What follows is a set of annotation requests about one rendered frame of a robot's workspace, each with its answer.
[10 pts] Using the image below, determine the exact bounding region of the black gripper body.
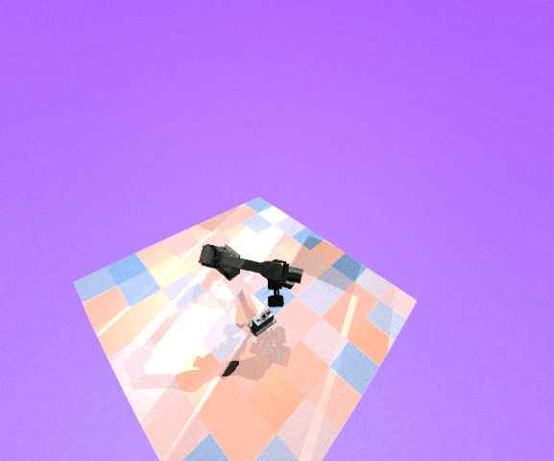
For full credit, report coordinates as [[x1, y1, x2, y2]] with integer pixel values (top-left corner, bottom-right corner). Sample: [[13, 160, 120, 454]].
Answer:
[[268, 281, 284, 307]]

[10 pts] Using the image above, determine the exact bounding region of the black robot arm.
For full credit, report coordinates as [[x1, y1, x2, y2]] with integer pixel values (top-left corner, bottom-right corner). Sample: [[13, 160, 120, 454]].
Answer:
[[199, 244, 303, 290]]

